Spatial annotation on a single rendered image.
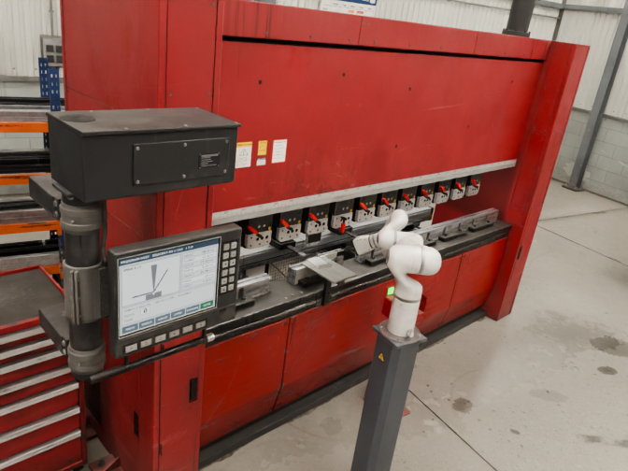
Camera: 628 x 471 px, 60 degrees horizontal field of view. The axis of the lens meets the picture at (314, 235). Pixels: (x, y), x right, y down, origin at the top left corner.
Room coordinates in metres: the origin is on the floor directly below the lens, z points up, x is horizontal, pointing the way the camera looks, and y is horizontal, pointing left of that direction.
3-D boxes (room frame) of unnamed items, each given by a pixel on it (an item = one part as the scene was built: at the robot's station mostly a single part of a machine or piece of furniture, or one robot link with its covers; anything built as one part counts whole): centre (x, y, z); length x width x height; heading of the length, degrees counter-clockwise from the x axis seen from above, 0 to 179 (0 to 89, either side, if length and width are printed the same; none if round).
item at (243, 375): (3.27, -0.48, 0.41); 3.00 x 0.21 x 0.83; 136
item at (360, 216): (3.10, -0.26, 1.26); 0.15 x 0.09 x 0.17; 136
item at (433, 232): (3.74, -0.88, 0.92); 1.67 x 0.06 x 0.10; 136
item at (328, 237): (3.34, -0.06, 0.93); 2.30 x 0.14 x 0.10; 136
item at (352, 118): (3.30, -0.45, 1.74); 3.00 x 0.08 x 0.80; 136
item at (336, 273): (2.73, -0.10, 1.00); 0.26 x 0.18 x 0.01; 46
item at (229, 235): (1.58, 0.44, 1.42); 0.45 x 0.12 x 0.36; 137
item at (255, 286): (2.44, 0.38, 0.92); 0.50 x 0.06 x 0.10; 136
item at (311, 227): (2.82, 0.02, 1.26); 0.15 x 0.09 x 0.17; 136
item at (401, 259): (2.17, -0.41, 1.30); 0.19 x 0.12 x 0.24; 92
